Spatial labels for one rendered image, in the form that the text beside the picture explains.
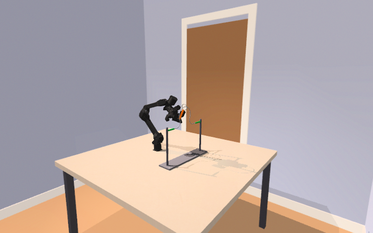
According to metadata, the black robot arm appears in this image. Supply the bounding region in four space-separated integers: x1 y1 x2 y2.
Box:
139 96 181 151

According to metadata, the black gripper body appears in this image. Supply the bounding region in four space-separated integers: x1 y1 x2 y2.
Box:
165 108 186 121

